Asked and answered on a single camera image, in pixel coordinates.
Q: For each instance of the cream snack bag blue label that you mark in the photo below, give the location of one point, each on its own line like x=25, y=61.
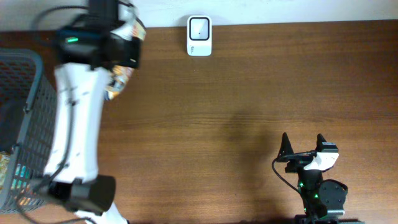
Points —
x=129, y=37

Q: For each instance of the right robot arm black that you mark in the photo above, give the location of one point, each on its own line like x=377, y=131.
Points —
x=323, y=199

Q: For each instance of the white barcode scanner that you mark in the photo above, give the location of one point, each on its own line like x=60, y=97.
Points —
x=199, y=36

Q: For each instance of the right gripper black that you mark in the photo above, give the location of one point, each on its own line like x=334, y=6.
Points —
x=300, y=162

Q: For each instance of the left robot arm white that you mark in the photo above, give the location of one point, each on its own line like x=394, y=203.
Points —
x=97, y=51

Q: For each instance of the grey plastic mesh basket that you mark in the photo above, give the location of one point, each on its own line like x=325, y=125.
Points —
x=28, y=107

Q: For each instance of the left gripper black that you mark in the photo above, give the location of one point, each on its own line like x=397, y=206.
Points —
x=125, y=51

